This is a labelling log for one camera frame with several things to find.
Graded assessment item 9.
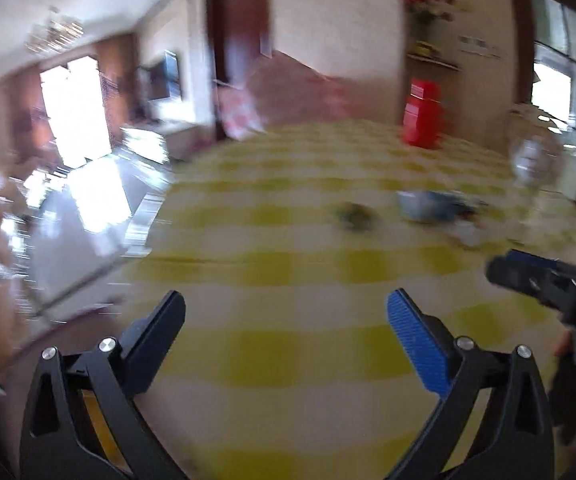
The wooden wall shelf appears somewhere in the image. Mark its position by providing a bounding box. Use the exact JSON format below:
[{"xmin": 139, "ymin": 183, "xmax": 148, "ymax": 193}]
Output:
[{"xmin": 407, "ymin": 40, "xmax": 460, "ymax": 72}]

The white floral teapot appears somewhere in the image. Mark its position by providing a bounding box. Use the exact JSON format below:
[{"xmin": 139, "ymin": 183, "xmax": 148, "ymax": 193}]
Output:
[{"xmin": 504, "ymin": 103, "xmax": 566, "ymax": 196}]

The yellow checkered tablecloth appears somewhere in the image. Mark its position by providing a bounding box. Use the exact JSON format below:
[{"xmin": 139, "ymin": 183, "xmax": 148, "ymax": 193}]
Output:
[{"xmin": 111, "ymin": 120, "xmax": 562, "ymax": 479}]

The white tv cabinet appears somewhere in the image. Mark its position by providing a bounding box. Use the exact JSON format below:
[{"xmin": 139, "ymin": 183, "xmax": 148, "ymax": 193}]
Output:
[{"xmin": 121, "ymin": 122, "xmax": 203, "ymax": 165}]

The blue white snack bag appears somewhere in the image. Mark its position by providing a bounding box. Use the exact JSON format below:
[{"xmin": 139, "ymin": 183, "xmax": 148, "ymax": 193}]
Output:
[{"xmin": 396, "ymin": 190, "xmax": 488, "ymax": 223}]

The wall television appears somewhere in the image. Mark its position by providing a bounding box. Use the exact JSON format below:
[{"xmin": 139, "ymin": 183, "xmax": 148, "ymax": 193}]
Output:
[{"xmin": 140, "ymin": 51, "xmax": 183, "ymax": 102}]

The pink checkered chair cover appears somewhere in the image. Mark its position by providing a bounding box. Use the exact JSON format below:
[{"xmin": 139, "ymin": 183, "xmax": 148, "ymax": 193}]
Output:
[{"xmin": 215, "ymin": 50, "xmax": 384, "ymax": 140}]

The green snack packet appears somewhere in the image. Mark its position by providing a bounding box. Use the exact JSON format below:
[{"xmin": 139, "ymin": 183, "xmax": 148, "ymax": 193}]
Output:
[{"xmin": 335, "ymin": 203, "xmax": 379, "ymax": 232}]

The crystal chandelier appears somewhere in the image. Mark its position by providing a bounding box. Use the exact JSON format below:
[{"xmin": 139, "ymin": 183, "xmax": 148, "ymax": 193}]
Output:
[{"xmin": 26, "ymin": 6, "xmax": 84, "ymax": 54}]

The red thermos jug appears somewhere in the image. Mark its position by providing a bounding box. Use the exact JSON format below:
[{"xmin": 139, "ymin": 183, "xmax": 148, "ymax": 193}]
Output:
[{"xmin": 403, "ymin": 78, "xmax": 443, "ymax": 150}]

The red flower bouquet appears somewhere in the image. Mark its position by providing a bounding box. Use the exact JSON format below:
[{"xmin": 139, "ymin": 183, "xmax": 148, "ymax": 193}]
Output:
[{"xmin": 403, "ymin": 0, "xmax": 456, "ymax": 25}]

